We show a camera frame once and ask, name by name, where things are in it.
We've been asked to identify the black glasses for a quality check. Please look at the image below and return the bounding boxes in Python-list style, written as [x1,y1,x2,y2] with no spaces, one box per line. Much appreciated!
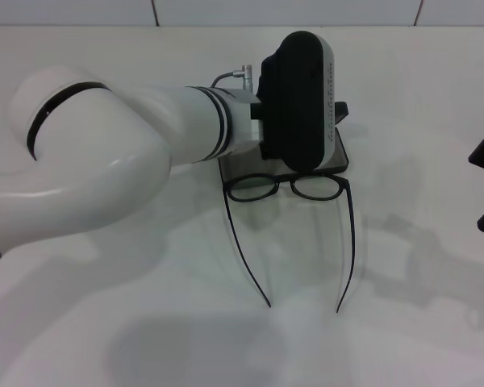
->
[221,172,353,314]

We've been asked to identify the black glasses case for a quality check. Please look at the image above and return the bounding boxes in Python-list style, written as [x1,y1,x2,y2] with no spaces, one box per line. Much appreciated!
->
[219,100,352,187]

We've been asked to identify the grey left gripper cable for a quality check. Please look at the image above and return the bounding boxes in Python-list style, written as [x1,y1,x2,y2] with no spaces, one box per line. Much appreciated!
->
[211,63,258,93]

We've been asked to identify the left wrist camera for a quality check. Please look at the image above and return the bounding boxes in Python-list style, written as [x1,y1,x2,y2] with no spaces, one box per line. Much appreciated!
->
[257,31,339,173]

